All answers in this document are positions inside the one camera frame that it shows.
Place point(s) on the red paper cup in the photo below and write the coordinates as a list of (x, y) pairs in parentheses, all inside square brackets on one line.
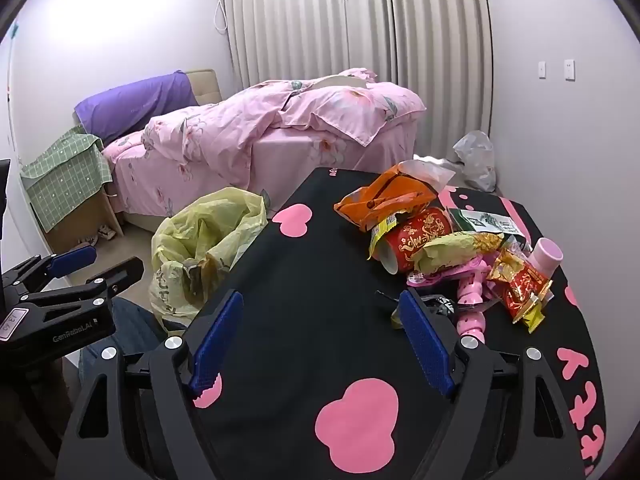
[(415, 240)]

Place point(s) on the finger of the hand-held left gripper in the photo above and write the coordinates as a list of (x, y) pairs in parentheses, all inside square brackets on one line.
[(120, 272), (75, 259)]

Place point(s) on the pleated beige curtain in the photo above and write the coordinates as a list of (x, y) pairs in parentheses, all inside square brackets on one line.
[(360, 25)]

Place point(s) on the pink plastic toy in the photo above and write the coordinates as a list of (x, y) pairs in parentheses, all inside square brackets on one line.
[(472, 305)]

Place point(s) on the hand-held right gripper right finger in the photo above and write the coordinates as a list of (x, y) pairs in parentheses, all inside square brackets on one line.
[(425, 347)]

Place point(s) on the bed with pink sheet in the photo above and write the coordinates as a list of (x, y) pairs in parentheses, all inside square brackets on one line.
[(280, 160)]

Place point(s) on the white plastic bag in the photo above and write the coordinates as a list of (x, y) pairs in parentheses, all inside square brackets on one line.
[(475, 160)]

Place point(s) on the beige headboard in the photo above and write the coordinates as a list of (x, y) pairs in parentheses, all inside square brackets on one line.
[(205, 85)]

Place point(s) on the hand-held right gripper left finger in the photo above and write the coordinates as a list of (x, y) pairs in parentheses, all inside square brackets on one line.
[(215, 347)]

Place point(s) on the green and white packet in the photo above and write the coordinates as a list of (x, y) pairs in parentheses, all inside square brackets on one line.
[(480, 220)]

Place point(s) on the person's leg in jeans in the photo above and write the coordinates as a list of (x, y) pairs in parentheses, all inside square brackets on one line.
[(130, 320)]

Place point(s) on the green cloth covered nightstand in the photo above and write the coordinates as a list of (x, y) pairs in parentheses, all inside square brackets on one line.
[(65, 175)]

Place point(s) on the teal wall sticker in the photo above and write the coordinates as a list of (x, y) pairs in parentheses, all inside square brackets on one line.
[(13, 31)]

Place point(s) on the yellow plastic bag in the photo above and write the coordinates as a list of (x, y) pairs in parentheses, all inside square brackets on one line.
[(210, 230)]

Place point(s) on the patterned slipper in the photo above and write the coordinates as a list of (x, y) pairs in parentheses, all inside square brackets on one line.
[(105, 232)]

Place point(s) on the black tablecloth with pink hearts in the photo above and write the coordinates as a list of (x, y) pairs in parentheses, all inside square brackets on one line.
[(310, 270)]

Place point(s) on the red and gold snack packet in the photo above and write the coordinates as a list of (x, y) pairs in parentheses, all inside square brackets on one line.
[(520, 285)]

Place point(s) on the yellow-green wrapper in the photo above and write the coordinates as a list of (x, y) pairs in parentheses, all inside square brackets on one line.
[(450, 255)]

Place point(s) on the orange snack packet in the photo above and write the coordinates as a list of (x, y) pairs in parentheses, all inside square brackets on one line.
[(385, 197)]

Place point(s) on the pink floral duvet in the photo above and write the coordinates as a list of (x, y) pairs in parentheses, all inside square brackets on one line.
[(300, 110)]

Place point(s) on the pink cup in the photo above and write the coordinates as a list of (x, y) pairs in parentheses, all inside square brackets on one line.
[(547, 257)]

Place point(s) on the brown nightstand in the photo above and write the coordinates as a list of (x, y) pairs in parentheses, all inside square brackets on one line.
[(80, 225)]

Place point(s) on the black wrapper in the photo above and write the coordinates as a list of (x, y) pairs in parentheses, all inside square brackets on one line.
[(440, 305)]

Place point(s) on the purple pillow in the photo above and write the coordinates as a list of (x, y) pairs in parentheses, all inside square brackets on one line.
[(135, 102)]

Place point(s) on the yellow snack packet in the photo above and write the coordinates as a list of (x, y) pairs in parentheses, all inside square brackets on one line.
[(382, 232)]

